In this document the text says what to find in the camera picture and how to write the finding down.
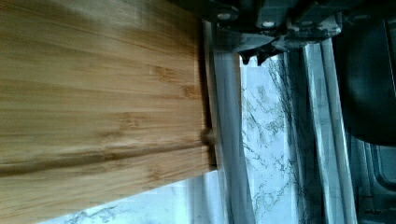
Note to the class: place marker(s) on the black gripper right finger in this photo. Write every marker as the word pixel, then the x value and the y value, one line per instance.
pixel 267 51

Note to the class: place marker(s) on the bamboo cutting board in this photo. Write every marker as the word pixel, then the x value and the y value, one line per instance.
pixel 100 100

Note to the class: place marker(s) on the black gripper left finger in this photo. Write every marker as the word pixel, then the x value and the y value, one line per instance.
pixel 247 54

